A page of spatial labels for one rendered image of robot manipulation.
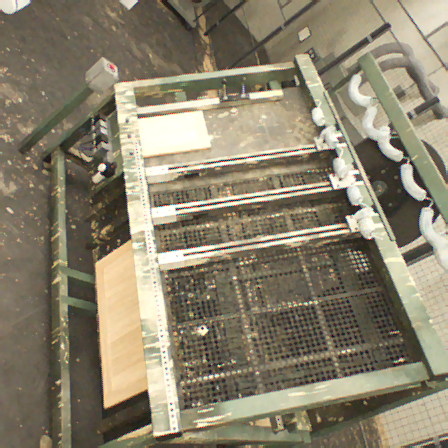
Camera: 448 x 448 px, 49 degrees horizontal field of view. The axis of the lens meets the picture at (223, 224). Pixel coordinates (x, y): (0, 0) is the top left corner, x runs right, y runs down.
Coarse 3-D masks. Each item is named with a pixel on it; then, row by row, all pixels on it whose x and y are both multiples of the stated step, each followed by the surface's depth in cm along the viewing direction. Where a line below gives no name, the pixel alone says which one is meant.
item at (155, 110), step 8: (256, 96) 317; (264, 96) 317; (272, 96) 317; (280, 96) 319; (168, 104) 312; (176, 104) 312; (184, 104) 312; (192, 104) 312; (200, 104) 312; (208, 104) 312; (216, 104) 313; (224, 104) 315; (232, 104) 316; (240, 104) 318; (144, 112) 308; (152, 112) 308; (160, 112) 310; (168, 112) 311; (176, 112) 312
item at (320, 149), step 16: (336, 128) 274; (320, 144) 285; (208, 160) 282; (224, 160) 283; (240, 160) 282; (256, 160) 282; (272, 160) 285; (288, 160) 288; (304, 160) 291; (160, 176) 277; (176, 176) 280; (192, 176) 283
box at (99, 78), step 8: (96, 64) 304; (104, 64) 299; (112, 64) 308; (88, 72) 307; (96, 72) 301; (104, 72) 298; (112, 72) 302; (88, 80) 304; (96, 80) 302; (104, 80) 303; (112, 80) 304; (96, 88) 307; (104, 88) 308
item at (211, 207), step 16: (336, 176) 272; (272, 192) 269; (288, 192) 270; (304, 192) 269; (320, 192) 271; (336, 192) 274; (160, 208) 262; (176, 208) 263; (192, 208) 263; (208, 208) 263; (224, 208) 265; (240, 208) 268; (256, 208) 271
